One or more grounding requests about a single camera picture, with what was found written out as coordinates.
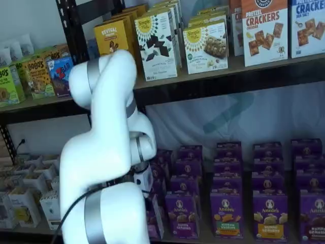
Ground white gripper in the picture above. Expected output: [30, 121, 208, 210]
[134, 166, 158, 213]

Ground purple Annie's box pink patch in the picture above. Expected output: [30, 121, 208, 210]
[152, 175, 169, 199]
[152, 160, 171, 178]
[146, 195, 166, 239]
[156, 149, 175, 163]

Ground purple Annie's box violet patch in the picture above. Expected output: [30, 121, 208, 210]
[165, 192, 201, 239]
[177, 145, 203, 162]
[174, 159, 203, 178]
[169, 175, 201, 196]

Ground purple Annie's box green patch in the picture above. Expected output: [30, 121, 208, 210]
[212, 175, 243, 195]
[214, 157, 242, 178]
[210, 192, 244, 239]
[216, 141, 242, 161]

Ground white box black print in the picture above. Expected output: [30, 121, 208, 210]
[24, 154, 43, 166]
[22, 172, 49, 195]
[0, 192, 19, 229]
[40, 192, 61, 224]
[43, 154, 61, 166]
[50, 175, 61, 196]
[9, 188, 41, 228]
[14, 164, 35, 176]
[42, 164, 61, 178]

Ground purple Annie's box yellow patch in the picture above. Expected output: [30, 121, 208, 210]
[253, 142, 283, 161]
[252, 192, 289, 239]
[251, 174, 286, 195]
[252, 159, 284, 177]

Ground white Simple Mills thins box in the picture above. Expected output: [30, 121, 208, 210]
[146, 5, 181, 69]
[134, 12, 178, 82]

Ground blue ZBar box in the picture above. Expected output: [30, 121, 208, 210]
[46, 56, 74, 98]

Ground purple Annie's box brown cookies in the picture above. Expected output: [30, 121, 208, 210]
[294, 155, 325, 176]
[290, 138, 323, 158]
[296, 172, 325, 193]
[299, 189, 325, 242]

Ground yellow Simple Mills cookie box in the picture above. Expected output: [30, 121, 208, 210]
[182, 18, 229, 75]
[187, 11, 228, 26]

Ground yellow Bobo's box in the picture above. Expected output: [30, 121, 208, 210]
[40, 45, 72, 62]
[22, 57, 56, 100]

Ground orange Revival box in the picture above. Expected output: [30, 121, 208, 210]
[108, 10, 145, 77]
[93, 19, 135, 58]

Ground green Bobo's box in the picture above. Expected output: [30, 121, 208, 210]
[0, 66, 26, 108]

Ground pretzel crackers cheddar box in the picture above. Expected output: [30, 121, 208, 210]
[241, 0, 289, 68]
[230, 0, 244, 57]

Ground blue sea salt crackers box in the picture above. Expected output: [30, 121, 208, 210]
[290, 0, 325, 59]

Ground black metal shelving rack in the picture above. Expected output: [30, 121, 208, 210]
[0, 0, 97, 178]
[55, 0, 325, 244]

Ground white pouch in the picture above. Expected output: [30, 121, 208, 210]
[0, 48, 12, 67]
[19, 34, 35, 56]
[9, 41, 23, 62]

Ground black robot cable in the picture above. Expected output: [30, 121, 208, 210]
[52, 177, 143, 244]

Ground black wall plug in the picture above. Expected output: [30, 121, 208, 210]
[16, 138, 27, 153]

